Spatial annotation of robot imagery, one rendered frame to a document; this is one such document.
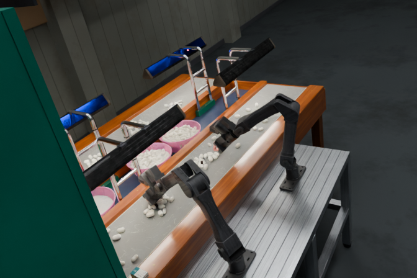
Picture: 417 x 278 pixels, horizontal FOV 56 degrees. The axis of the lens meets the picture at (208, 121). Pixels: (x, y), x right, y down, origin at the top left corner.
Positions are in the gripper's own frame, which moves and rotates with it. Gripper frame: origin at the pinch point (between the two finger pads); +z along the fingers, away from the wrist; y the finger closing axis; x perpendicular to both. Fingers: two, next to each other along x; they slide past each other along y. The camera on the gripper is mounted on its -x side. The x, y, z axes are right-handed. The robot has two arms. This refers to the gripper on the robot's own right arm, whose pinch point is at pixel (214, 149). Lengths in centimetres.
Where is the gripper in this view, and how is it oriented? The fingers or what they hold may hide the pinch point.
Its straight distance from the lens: 203.4
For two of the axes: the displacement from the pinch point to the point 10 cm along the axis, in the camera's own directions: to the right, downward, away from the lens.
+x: 6.6, 7.5, -0.2
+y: -5.6, 4.8, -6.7
